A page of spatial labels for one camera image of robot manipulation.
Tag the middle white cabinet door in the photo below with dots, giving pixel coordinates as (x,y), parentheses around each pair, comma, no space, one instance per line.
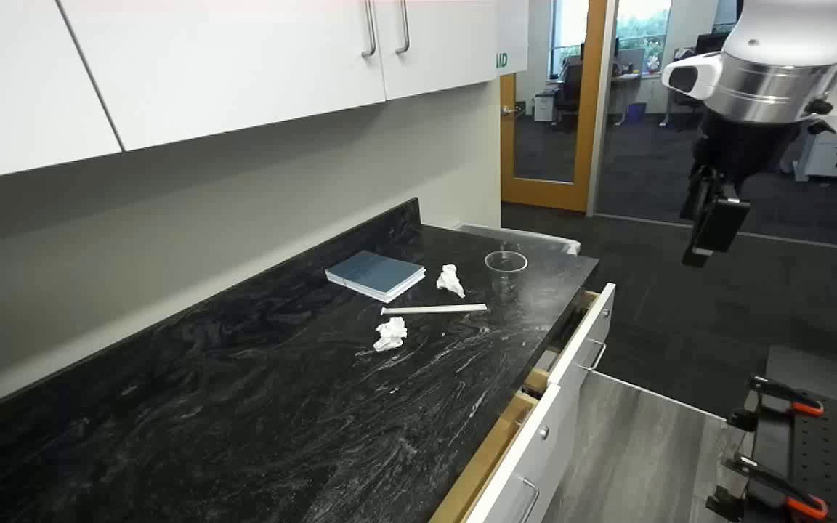
(179,70)

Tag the lower orange black clamp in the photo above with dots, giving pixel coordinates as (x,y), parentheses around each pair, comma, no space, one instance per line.
(765,493)

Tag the upper orange black clamp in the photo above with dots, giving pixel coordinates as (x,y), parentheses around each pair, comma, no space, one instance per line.
(773,399)

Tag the cabinet handle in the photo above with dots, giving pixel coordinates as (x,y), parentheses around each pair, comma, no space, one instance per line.
(401,25)
(371,31)

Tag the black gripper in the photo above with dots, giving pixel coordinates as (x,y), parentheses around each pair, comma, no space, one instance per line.
(726,156)

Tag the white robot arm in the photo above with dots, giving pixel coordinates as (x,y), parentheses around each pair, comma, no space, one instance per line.
(773,73)

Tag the white stick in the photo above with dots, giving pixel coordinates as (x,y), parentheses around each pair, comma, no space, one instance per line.
(435,310)

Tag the left white cabinet door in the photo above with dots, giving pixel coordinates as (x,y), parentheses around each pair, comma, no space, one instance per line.
(47,104)

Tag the right cabinet handle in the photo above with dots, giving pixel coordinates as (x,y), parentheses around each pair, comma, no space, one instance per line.
(401,25)

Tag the left cabinet handle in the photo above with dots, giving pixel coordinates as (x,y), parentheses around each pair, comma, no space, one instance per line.
(371,31)

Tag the orange black clamp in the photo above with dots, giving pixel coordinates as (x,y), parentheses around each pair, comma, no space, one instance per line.
(773,399)
(765,493)

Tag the wooden door frame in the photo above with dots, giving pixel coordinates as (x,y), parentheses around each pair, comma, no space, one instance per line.
(580,184)

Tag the blue book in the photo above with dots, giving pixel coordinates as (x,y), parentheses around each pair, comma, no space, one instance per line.
(375,278)

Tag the white crumpled paper lower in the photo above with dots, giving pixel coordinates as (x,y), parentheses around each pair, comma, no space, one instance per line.
(390,335)

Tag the open white drawer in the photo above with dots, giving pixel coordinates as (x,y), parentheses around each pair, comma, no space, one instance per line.
(583,445)

